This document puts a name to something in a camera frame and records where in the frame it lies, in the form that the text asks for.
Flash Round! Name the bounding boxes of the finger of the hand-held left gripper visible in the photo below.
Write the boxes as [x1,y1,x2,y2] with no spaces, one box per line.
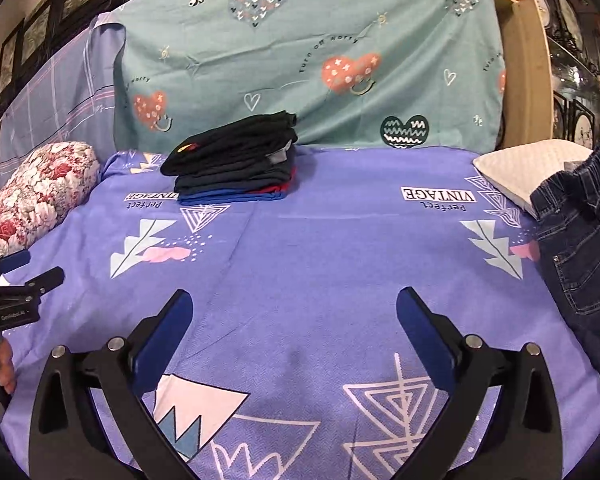
[22,266,66,299]
[0,249,32,281]

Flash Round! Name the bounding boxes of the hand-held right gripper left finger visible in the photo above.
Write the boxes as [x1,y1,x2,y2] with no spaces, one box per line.
[27,289,196,480]

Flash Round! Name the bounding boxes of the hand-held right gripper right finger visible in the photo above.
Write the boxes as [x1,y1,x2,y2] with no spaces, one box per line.
[396,286,563,480]

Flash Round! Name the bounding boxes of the black pants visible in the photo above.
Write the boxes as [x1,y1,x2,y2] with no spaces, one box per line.
[160,112,299,179]

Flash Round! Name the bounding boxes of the floral pillow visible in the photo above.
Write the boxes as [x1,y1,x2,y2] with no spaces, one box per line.
[0,141,102,261]

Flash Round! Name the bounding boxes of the purple printed bedsheet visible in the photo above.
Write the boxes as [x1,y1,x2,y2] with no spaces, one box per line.
[0,145,600,480]

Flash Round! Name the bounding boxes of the blue folded garment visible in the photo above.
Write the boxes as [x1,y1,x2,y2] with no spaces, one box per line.
[177,187,288,206]

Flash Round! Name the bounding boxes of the plaid lilac pillow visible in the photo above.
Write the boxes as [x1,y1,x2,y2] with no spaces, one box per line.
[0,15,127,182]

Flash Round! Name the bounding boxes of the blue denim jeans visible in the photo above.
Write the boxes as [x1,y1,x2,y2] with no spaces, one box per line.
[530,117,600,393]

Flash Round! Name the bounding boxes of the red folded garment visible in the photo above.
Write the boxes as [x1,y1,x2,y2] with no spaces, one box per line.
[245,167,299,199]

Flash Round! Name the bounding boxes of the white pillow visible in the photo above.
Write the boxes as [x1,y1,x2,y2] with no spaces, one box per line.
[472,139,594,219]

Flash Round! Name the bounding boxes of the dark wooden picture panel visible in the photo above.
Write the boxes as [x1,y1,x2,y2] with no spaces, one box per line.
[0,0,131,108]

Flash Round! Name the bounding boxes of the teal heart print sheet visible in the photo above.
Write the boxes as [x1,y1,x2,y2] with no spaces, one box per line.
[112,0,507,154]

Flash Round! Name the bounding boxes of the glass display cabinet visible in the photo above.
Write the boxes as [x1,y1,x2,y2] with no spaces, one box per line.
[530,0,600,161]

